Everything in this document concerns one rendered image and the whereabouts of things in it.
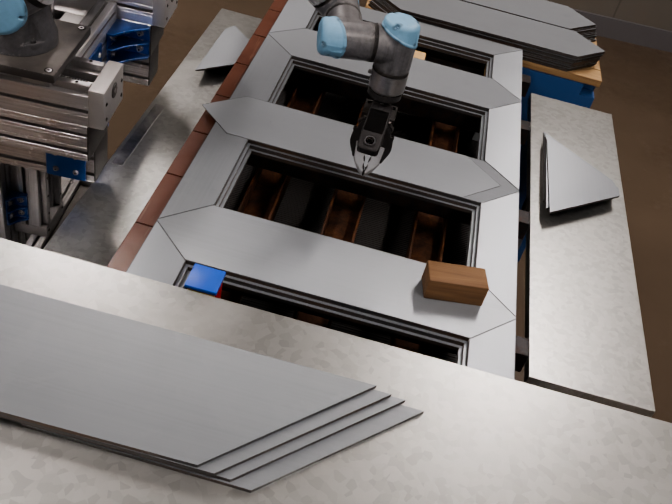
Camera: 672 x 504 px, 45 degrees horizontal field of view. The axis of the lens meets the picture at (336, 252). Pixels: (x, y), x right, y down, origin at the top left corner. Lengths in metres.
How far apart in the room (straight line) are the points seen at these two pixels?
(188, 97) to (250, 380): 1.38
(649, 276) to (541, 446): 2.30
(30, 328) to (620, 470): 0.81
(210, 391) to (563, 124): 1.71
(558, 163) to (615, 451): 1.18
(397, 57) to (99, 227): 0.76
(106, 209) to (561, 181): 1.14
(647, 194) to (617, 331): 2.08
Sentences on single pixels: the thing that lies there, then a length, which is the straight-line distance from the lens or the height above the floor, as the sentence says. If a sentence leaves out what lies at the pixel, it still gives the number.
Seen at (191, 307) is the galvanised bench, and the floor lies 1.05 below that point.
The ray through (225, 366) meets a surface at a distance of 1.10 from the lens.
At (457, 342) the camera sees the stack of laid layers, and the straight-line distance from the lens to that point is 1.57.
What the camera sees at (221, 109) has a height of 0.84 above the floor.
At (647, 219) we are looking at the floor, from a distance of 3.75.
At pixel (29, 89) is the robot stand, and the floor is 0.97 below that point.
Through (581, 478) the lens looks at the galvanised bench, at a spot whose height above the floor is 1.05.
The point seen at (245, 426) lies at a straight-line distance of 1.04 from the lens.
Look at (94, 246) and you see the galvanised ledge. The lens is 1.84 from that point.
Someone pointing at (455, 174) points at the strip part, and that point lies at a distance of 1.97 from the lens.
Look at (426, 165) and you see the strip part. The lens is 1.97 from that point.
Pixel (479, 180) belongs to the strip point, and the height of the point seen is 0.84.
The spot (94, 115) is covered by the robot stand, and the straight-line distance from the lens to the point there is 1.77.
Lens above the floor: 1.91
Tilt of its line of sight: 41 degrees down
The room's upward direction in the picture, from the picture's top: 14 degrees clockwise
